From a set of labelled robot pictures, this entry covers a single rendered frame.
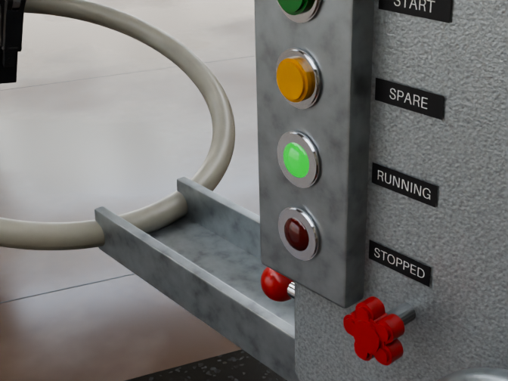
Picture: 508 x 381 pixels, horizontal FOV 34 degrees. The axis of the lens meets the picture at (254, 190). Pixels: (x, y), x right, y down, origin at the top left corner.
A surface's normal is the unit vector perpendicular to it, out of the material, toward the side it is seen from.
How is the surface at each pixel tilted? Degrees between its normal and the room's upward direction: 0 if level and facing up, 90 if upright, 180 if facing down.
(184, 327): 0
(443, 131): 90
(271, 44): 90
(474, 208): 90
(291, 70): 90
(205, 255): 1
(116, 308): 0
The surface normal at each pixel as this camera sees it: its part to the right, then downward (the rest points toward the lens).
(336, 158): -0.75, 0.30
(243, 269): -0.01, -0.90
